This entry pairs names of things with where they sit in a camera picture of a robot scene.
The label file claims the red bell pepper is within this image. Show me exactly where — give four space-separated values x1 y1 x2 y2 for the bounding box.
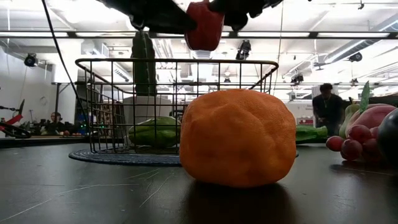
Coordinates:
185 0 225 52

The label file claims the green pear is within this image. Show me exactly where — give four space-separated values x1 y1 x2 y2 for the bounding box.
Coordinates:
338 96 363 140

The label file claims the red grape bunch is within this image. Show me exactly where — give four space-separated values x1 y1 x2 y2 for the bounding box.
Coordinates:
325 80 384 163

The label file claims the dark eggplant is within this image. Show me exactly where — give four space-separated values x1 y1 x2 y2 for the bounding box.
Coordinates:
377 108 398 163

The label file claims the green cactus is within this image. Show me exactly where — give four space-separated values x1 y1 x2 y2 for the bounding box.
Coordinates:
131 29 157 96

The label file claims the white plant pot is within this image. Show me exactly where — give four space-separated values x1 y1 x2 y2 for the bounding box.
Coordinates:
121 95 175 146

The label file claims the person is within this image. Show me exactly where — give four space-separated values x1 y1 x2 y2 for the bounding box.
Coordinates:
43 111 74 136
312 83 345 136

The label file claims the orange fruit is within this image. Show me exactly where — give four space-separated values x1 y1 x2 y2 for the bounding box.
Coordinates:
179 88 297 189

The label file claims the blue round woven mat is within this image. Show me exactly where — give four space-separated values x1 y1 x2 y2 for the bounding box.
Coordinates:
68 147 182 167

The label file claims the red background device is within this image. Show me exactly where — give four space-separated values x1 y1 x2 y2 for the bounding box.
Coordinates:
4 113 25 126

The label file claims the black overhead camera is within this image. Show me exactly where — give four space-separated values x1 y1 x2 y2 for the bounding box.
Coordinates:
235 39 252 60

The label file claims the wire basket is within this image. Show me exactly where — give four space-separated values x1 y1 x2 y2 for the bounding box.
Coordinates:
75 57 280 155

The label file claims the black overhead frame bar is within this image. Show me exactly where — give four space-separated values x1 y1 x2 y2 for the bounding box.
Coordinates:
0 30 398 40

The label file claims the black cable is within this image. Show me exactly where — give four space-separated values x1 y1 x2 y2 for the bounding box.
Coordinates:
41 0 90 125

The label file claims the black looped hose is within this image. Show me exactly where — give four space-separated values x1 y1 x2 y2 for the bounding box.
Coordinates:
0 122 32 139

